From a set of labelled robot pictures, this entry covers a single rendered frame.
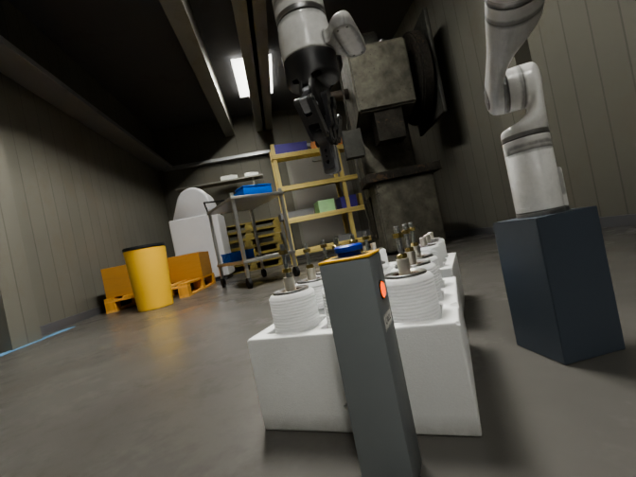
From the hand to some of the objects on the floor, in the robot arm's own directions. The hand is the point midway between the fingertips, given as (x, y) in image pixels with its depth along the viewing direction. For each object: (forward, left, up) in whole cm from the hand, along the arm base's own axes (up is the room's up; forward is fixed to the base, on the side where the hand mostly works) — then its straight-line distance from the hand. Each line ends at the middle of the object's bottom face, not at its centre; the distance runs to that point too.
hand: (330, 160), depth 48 cm
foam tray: (-7, -28, -45) cm, 54 cm away
